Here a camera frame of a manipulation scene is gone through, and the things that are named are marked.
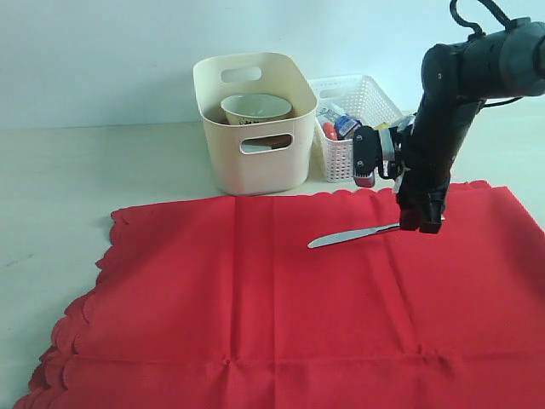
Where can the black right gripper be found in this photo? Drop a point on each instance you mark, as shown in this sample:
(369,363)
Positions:
(429,151)

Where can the yellow lemon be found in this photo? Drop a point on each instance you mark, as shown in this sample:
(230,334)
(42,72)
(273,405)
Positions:
(381,125)

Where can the silver table knife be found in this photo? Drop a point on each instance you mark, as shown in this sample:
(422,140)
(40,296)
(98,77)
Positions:
(336,238)

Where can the red sausage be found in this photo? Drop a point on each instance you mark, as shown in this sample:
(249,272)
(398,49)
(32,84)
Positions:
(329,131)

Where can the stainless steel cup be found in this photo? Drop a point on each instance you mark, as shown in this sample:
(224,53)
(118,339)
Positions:
(253,148)

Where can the pale green ceramic bowl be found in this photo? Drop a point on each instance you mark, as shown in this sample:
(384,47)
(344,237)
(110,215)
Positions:
(252,108)

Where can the red scalloped cloth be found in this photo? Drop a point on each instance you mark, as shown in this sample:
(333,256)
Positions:
(219,303)

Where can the brown wooden plate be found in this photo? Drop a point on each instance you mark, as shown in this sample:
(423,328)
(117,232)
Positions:
(274,141)

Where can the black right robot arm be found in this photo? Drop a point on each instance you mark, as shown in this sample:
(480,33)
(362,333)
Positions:
(458,81)

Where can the white perforated plastic basket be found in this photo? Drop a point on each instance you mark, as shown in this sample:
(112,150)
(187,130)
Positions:
(345,104)

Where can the cream plastic storage bin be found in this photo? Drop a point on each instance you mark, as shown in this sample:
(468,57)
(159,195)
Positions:
(236,173)

